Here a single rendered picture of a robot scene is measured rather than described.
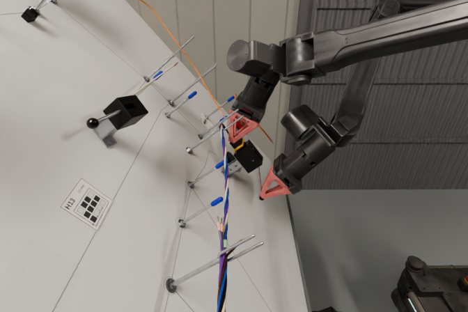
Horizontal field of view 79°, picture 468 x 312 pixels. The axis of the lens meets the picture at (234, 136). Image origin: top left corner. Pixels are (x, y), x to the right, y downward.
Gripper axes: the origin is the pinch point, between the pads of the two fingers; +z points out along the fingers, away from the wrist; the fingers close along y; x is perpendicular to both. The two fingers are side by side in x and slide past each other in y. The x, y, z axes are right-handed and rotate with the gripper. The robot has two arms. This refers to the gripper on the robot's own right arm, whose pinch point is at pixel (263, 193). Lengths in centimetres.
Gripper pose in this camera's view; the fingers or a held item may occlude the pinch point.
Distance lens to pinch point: 70.6
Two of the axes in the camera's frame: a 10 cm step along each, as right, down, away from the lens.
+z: -6.6, 6.7, 3.5
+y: -1.7, 3.2, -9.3
